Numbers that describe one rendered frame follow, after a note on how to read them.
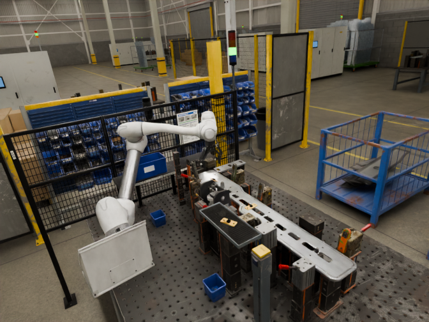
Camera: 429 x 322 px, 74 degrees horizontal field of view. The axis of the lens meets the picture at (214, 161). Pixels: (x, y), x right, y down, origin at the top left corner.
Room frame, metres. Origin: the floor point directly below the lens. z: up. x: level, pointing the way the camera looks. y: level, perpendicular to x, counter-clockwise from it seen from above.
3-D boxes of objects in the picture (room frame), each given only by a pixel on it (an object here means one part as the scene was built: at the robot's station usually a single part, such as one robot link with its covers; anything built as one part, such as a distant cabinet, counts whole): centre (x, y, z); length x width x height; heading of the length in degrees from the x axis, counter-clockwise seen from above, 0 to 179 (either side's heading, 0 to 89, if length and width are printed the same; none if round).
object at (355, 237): (1.18, -0.67, 0.88); 0.15 x 0.11 x 0.36; 120
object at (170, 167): (2.26, 0.41, 1.02); 0.90 x 0.22 x 0.03; 120
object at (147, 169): (2.17, 0.57, 1.10); 0.30 x 0.17 x 0.13; 120
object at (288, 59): (4.76, -1.32, 1.00); 1.04 x 0.14 x 2.00; 121
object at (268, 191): (1.73, -0.34, 0.87); 0.12 x 0.09 x 0.35; 120
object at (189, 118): (2.52, 0.21, 1.30); 0.23 x 0.02 x 0.31; 120
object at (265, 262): (1.00, -0.18, 0.92); 0.08 x 0.08 x 0.44; 30
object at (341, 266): (1.58, -0.23, 1.00); 1.38 x 0.22 x 0.02; 30
